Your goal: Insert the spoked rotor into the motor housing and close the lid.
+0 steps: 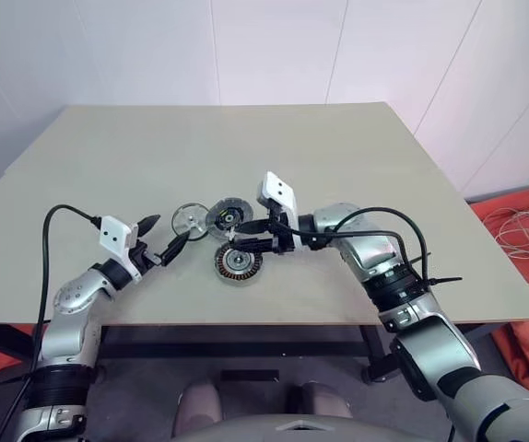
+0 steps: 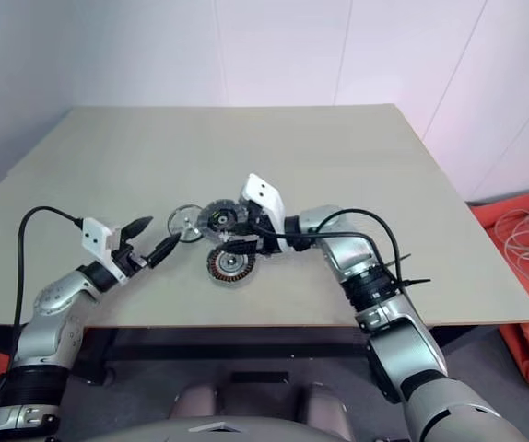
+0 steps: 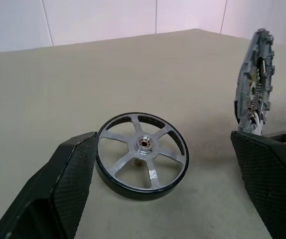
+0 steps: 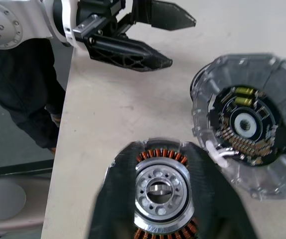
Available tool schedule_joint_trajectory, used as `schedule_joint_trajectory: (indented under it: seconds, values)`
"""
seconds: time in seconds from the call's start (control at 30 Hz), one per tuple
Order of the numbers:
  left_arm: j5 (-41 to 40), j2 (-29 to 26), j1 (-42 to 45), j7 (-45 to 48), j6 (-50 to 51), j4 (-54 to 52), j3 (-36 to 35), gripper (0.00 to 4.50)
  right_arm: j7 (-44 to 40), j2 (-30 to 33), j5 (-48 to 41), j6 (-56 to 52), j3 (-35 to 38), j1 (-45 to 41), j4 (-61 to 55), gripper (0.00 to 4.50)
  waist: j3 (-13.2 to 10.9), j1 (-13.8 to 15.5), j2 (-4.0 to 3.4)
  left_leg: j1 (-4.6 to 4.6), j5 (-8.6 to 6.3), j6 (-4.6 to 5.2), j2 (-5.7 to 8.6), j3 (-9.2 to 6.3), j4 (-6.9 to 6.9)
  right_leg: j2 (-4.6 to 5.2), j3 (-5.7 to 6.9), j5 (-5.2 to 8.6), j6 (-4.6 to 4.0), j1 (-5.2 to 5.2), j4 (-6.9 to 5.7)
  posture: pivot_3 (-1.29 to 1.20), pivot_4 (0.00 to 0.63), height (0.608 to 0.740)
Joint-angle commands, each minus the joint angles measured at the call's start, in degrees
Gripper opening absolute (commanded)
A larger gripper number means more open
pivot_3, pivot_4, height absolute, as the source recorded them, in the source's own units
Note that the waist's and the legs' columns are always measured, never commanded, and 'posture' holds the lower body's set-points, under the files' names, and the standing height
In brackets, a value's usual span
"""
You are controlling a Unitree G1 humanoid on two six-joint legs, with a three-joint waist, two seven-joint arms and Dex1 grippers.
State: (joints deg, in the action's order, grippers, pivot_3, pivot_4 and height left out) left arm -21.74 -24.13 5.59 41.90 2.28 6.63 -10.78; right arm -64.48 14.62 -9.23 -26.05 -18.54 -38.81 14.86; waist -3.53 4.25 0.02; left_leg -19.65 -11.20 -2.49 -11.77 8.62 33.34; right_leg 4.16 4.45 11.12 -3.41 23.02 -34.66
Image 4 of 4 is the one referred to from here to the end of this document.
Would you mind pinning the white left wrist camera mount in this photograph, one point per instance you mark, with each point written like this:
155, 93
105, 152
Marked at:
69, 37

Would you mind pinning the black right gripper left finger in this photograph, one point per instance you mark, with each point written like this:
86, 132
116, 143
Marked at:
115, 199

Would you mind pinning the motor housing with copper windings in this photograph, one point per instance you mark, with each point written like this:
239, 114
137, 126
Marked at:
163, 171

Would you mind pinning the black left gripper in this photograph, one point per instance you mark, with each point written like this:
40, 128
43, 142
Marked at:
100, 15

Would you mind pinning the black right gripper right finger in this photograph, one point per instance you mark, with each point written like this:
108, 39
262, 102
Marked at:
215, 204

